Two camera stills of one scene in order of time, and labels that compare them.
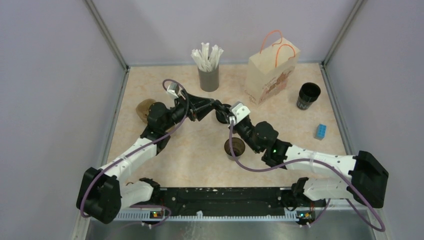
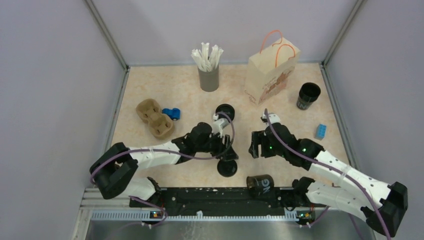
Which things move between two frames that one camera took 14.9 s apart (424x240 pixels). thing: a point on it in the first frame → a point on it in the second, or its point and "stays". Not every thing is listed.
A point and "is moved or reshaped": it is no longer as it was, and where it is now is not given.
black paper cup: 308,93 stays
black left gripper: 198,107 → 224,151
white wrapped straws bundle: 204,62 stays
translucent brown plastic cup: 238,147 is moved or reshaped
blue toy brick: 321,132 stays
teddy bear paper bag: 269,71 stays
